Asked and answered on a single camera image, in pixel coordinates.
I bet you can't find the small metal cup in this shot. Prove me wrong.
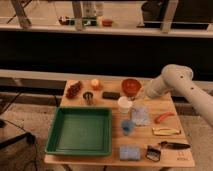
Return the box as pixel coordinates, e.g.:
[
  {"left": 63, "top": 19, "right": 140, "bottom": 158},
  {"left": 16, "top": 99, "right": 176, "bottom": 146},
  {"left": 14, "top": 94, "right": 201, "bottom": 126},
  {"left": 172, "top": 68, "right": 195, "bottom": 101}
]
[{"left": 83, "top": 91, "right": 93, "bottom": 105}]

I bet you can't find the yellow banana peel toy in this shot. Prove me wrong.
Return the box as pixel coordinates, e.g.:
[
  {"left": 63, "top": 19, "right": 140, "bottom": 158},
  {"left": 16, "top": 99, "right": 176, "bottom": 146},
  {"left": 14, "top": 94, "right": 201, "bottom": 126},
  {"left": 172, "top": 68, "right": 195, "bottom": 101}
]
[{"left": 152, "top": 128, "right": 181, "bottom": 136}]

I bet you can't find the wooden table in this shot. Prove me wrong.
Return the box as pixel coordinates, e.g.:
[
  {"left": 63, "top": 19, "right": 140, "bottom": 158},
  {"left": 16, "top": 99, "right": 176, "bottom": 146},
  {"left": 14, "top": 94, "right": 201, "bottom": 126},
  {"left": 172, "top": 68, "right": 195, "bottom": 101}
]
[{"left": 44, "top": 78, "right": 196, "bottom": 168}]

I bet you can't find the bunch of red grapes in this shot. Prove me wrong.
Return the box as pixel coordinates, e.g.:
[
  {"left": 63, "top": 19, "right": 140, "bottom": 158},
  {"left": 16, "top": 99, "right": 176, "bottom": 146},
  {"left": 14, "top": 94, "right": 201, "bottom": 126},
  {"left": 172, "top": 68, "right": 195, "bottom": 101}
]
[{"left": 66, "top": 81, "right": 82, "bottom": 99}]

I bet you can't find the small red bowl on shelf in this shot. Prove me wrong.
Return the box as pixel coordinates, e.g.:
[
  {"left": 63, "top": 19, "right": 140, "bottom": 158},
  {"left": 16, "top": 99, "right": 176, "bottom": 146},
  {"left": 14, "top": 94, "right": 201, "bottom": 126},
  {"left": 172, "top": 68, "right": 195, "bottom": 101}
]
[{"left": 101, "top": 19, "right": 113, "bottom": 27}]

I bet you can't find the green plastic tray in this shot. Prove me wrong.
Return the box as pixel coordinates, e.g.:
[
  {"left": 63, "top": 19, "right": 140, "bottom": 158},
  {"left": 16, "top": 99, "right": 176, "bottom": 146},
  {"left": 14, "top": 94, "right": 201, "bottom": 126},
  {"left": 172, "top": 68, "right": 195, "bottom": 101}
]
[{"left": 45, "top": 107, "right": 112, "bottom": 156}]

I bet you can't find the black handled knife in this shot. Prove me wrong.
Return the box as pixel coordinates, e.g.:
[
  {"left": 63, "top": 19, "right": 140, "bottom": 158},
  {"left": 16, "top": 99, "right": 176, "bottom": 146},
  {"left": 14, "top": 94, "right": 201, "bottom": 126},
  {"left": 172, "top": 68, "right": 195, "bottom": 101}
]
[{"left": 158, "top": 141, "right": 191, "bottom": 150}]

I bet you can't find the black peeler tool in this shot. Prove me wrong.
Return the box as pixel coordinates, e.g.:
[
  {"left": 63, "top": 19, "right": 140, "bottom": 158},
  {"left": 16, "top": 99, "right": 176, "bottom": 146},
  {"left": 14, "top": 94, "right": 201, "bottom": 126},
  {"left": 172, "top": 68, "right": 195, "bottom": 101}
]
[{"left": 146, "top": 146, "right": 161, "bottom": 162}]

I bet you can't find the black rectangular block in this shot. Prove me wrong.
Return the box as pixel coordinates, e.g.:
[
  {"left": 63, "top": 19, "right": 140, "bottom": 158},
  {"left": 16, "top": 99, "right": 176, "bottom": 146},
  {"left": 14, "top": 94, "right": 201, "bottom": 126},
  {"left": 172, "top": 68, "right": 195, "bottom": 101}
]
[{"left": 102, "top": 92, "right": 120, "bottom": 100}]

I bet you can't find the white paper cup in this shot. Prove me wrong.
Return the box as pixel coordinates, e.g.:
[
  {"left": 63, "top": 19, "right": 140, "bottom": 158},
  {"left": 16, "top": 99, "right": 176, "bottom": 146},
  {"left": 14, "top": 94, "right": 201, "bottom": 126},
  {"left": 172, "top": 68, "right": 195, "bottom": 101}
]
[{"left": 118, "top": 96, "right": 133, "bottom": 114}]

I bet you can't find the orange carrot toy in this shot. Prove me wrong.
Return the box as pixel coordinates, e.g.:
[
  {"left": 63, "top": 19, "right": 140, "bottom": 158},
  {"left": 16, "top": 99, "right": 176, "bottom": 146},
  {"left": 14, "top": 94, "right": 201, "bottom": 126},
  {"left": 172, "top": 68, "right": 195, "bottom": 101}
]
[{"left": 154, "top": 112, "right": 175, "bottom": 124}]

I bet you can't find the small blue cup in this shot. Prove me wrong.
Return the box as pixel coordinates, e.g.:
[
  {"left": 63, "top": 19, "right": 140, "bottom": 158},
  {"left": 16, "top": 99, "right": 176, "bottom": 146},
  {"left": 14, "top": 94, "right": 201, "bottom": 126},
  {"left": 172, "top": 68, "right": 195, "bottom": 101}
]
[{"left": 121, "top": 120, "right": 135, "bottom": 136}]

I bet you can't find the blue sponge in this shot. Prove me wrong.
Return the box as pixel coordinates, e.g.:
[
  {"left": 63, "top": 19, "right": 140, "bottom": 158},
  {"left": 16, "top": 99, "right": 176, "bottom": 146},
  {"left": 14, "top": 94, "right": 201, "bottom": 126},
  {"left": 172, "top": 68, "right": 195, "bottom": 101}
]
[{"left": 119, "top": 145, "right": 141, "bottom": 161}]

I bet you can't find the orange fruit toy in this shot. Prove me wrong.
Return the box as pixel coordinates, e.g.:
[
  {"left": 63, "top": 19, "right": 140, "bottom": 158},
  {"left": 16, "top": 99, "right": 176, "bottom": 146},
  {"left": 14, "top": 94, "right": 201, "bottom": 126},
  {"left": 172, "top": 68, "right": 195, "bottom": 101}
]
[{"left": 91, "top": 79, "right": 101, "bottom": 90}]

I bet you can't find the orange bowl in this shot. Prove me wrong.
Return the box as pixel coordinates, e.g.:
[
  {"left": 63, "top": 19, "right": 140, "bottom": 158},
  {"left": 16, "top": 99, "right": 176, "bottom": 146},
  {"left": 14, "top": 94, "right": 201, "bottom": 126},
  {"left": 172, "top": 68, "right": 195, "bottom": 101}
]
[{"left": 121, "top": 78, "right": 142, "bottom": 97}]

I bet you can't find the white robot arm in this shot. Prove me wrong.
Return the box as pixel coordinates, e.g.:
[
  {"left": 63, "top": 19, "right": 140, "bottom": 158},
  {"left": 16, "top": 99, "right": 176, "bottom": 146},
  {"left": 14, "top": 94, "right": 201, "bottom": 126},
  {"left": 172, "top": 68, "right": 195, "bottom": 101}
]
[{"left": 143, "top": 64, "right": 213, "bottom": 127}]

